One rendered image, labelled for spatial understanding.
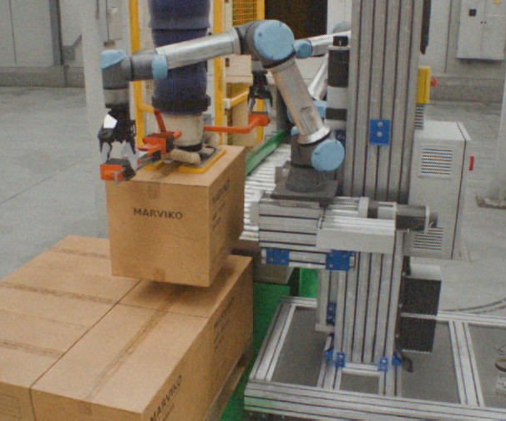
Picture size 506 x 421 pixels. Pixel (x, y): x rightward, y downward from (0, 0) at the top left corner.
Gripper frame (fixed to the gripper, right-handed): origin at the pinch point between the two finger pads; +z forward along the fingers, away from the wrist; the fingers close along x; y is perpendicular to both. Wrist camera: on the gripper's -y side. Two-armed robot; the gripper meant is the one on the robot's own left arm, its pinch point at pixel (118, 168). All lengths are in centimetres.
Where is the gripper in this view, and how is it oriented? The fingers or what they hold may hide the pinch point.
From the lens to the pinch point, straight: 188.6
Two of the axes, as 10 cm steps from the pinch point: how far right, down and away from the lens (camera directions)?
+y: 2.2, -3.5, 9.1
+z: 0.2, 9.4, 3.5
